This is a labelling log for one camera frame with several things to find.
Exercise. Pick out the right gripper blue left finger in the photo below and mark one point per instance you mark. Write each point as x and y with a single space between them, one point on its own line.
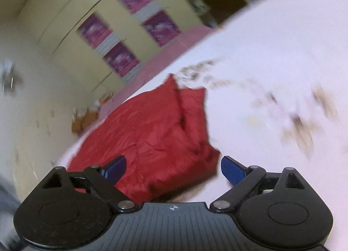
102 181

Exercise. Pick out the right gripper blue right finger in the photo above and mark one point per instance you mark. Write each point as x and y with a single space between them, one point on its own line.
244 181

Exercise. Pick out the red puffer jacket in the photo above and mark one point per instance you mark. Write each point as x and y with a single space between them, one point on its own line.
163 136

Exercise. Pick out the white floral bed cover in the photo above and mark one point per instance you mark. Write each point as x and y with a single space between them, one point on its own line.
283 100

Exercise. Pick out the purple poster lower left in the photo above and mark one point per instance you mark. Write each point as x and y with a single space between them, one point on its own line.
121 59

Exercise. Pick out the purple poster upper left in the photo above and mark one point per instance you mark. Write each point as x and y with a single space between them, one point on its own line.
94 30

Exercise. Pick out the pink bed sheet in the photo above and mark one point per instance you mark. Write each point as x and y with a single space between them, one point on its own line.
162 60

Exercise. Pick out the cream yellow wardrobe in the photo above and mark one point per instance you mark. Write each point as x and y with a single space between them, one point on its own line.
53 25

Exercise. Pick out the purple poster lower right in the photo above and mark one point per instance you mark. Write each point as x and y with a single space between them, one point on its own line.
161 28

